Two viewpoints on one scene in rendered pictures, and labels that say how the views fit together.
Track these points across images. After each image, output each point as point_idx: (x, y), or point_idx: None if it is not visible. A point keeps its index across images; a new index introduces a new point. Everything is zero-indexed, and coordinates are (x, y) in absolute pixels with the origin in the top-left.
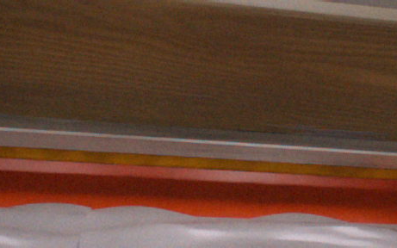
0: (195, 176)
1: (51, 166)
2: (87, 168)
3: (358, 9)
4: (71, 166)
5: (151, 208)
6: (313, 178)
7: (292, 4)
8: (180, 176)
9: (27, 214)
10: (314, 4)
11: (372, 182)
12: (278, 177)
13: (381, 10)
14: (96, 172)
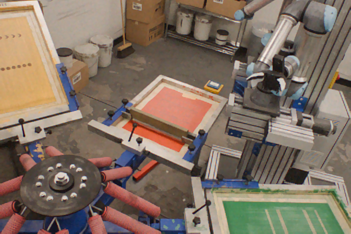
0: (149, 127)
1: (160, 132)
2: (158, 131)
3: (142, 111)
4: (159, 132)
5: None
6: (139, 124)
7: (147, 113)
8: (151, 128)
9: None
10: (145, 112)
11: (134, 121)
12: (142, 125)
13: (140, 110)
14: (157, 131)
